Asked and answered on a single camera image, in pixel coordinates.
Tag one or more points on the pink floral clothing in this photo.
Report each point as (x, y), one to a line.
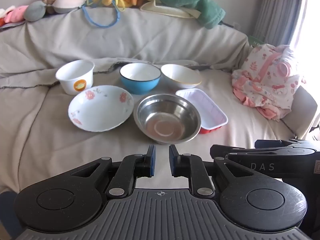
(265, 80)

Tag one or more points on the grey cushion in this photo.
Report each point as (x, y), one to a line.
(305, 112)

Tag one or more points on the white floral plate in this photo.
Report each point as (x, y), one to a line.
(100, 110)

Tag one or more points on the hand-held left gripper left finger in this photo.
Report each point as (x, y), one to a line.
(152, 160)

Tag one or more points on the white and red plastic tray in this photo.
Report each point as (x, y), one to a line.
(207, 110)

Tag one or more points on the light curtain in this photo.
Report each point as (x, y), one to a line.
(282, 10)

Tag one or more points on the blue enamel bowl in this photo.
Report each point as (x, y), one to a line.
(140, 86)

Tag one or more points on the stainless steel bowl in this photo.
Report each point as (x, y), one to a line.
(165, 120)

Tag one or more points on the grey blanket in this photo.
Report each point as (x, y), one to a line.
(150, 37)

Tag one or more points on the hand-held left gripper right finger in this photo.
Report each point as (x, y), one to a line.
(173, 160)

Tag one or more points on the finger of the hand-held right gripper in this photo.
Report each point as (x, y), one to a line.
(270, 143)
(225, 151)

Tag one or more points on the pale round plush cushion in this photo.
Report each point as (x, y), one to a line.
(67, 1)

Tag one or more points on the white bowl with orange logo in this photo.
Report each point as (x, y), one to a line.
(75, 80)

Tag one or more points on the white bowl with yellow rim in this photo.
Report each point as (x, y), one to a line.
(180, 75)

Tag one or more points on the green tag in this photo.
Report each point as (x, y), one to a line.
(256, 41)

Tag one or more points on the grey plush toy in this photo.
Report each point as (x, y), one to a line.
(33, 11)

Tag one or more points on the dark blue cloth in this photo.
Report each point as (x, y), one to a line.
(6, 205)

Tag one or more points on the beige bed sheet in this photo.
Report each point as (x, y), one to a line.
(37, 142)

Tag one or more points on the cream cloth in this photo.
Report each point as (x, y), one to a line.
(160, 8)

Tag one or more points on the pink plush toy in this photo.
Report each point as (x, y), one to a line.
(15, 13)

